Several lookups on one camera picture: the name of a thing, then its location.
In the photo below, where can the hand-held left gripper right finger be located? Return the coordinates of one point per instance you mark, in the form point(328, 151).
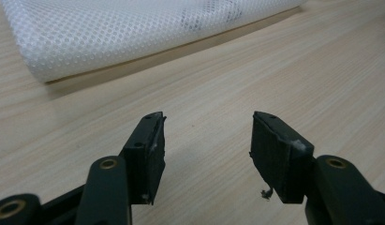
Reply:
point(279, 156)

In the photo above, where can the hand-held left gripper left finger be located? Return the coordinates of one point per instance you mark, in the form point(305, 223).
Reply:
point(146, 156)

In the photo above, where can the white mesh bag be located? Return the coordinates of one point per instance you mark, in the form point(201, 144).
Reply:
point(118, 31)

